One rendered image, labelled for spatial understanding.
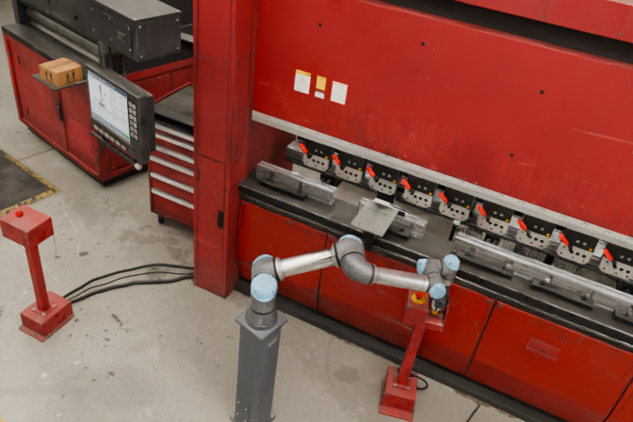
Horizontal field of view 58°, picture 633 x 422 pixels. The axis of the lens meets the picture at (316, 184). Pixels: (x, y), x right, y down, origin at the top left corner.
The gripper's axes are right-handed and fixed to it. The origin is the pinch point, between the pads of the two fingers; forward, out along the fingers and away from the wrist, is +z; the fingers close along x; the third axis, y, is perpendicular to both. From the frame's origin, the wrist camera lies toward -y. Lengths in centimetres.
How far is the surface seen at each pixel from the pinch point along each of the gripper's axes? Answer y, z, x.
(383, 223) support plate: 29, -25, 35
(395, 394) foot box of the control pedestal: -13, 60, 8
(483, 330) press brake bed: 13.7, 21.5, -30.4
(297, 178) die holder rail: 57, -19, 89
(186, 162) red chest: 89, 13, 173
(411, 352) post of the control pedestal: -3.9, 33.0, 5.5
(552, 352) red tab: 4, 15, -64
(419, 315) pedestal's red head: -6.4, -1.1, 7.9
